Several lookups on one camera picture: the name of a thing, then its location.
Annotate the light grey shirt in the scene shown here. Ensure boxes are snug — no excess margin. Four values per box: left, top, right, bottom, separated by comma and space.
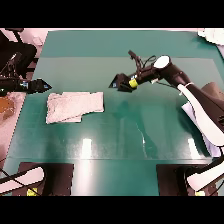
45, 91, 105, 125

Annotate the pale blue garment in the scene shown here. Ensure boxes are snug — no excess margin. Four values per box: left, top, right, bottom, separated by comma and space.
181, 101, 224, 158

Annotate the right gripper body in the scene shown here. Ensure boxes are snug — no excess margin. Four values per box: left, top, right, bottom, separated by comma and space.
108, 72, 139, 94

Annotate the black chair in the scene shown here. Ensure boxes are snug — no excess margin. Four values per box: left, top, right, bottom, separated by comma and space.
0, 28, 39, 81

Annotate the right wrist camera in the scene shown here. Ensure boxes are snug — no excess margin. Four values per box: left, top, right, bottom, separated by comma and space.
127, 49, 158, 74

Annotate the white garment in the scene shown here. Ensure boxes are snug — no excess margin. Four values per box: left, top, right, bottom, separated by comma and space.
197, 28, 224, 47

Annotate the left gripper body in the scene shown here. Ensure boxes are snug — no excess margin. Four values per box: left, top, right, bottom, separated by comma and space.
27, 78, 53, 95

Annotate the brown garment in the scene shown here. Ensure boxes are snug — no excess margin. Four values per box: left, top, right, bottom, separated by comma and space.
202, 81, 224, 103

